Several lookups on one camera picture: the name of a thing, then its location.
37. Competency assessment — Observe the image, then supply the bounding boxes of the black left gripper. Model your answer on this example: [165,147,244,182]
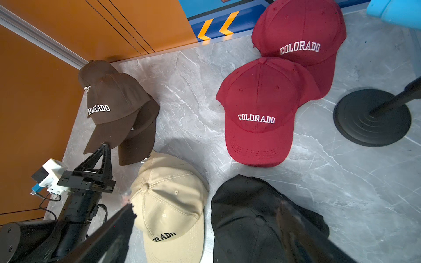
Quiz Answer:
[58,144,116,223]

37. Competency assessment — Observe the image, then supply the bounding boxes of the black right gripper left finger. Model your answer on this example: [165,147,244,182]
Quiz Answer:
[59,203,136,263]

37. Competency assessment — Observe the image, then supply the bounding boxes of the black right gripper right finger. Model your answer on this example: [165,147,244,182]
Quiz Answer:
[276,201,355,263]

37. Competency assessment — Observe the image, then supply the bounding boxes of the brown cap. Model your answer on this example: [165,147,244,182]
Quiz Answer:
[78,60,118,93]
[118,95,160,166]
[83,73,150,154]

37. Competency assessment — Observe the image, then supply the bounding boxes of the black cap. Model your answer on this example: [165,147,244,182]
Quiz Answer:
[210,174,330,263]

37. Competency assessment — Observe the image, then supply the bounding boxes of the beige cap front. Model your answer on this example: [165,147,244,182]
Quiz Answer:
[130,151,209,263]

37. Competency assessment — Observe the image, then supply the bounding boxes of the maroon cap front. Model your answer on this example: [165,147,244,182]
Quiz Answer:
[216,57,320,167]

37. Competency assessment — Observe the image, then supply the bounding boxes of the maroon cap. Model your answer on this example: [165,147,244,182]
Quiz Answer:
[252,0,346,98]
[216,57,320,167]

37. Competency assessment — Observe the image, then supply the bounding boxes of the maroon cap back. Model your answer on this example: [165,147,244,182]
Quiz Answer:
[252,0,346,98]

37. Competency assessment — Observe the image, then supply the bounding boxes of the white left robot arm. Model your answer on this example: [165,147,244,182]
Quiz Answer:
[1,144,116,263]

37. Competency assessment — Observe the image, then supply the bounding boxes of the black microphone stand base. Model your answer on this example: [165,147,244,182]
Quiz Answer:
[333,78,421,147]

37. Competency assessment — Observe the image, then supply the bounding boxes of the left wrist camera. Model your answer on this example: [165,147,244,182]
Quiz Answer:
[31,158,71,195]

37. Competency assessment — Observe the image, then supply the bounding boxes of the aluminium corner post left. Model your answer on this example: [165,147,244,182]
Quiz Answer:
[1,6,88,70]

